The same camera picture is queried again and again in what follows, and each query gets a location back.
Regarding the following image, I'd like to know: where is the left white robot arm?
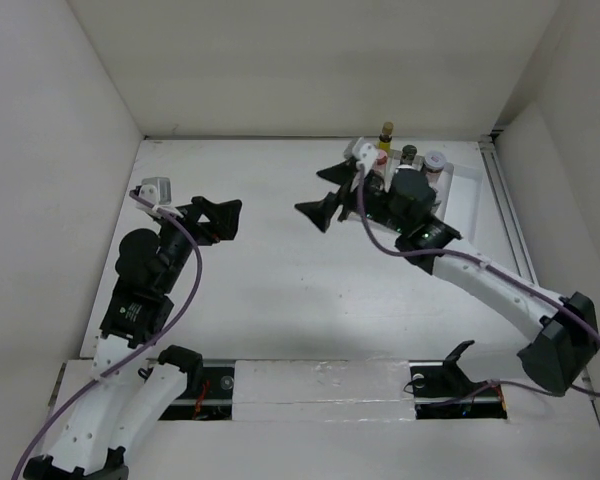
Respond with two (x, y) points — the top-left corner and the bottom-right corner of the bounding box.
(12, 191), (242, 479)

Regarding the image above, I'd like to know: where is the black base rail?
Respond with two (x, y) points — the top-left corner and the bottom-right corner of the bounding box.
(160, 360), (508, 422)

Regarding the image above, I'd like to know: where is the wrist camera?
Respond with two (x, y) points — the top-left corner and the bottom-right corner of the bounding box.
(131, 177), (172, 218)
(343, 137), (379, 172)

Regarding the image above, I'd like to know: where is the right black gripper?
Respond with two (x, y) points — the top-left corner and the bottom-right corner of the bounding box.
(296, 159), (410, 234)

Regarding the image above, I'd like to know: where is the small black cap jar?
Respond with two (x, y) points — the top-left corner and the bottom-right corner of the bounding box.
(400, 144), (419, 170)

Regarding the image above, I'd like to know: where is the yellow label sauce bottle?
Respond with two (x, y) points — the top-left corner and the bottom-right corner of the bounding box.
(377, 121), (394, 153)

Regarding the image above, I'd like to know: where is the pink lid spice jar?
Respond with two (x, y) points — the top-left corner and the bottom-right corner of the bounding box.
(373, 150), (389, 176)

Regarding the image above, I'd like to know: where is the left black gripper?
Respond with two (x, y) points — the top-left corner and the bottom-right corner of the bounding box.
(153, 196), (240, 294)

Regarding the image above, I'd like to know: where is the white lid spice jar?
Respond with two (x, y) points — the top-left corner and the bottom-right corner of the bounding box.
(421, 150), (447, 191)

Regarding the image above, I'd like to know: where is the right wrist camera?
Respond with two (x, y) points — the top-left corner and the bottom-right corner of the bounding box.
(343, 137), (379, 172)

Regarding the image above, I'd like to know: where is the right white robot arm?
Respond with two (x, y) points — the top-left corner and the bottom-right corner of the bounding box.
(294, 158), (600, 396)

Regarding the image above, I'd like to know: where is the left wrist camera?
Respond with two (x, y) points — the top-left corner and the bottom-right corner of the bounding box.
(131, 177), (172, 218)

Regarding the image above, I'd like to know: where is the white divided tray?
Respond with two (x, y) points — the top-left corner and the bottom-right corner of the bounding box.
(337, 145), (483, 241)

